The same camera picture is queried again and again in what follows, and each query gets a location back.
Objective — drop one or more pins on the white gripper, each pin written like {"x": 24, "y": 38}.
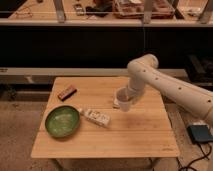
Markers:
{"x": 133, "y": 94}

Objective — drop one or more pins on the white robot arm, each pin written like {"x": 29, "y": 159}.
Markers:
{"x": 144, "y": 71}

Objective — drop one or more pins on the green ceramic bowl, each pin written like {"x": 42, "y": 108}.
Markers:
{"x": 62, "y": 121}

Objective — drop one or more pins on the small white packet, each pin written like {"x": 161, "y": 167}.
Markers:
{"x": 115, "y": 104}

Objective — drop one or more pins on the wooden table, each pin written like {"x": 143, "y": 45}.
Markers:
{"x": 142, "y": 132}

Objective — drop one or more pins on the brown rectangular block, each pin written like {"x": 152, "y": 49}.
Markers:
{"x": 68, "y": 92}

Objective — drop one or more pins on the black power box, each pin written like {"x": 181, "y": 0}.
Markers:
{"x": 199, "y": 134}

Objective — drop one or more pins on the basket with items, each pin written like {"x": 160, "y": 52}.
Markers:
{"x": 135, "y": 9}

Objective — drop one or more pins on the dark object on shelf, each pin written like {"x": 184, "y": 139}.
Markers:
{"x": 101, "y": 10}

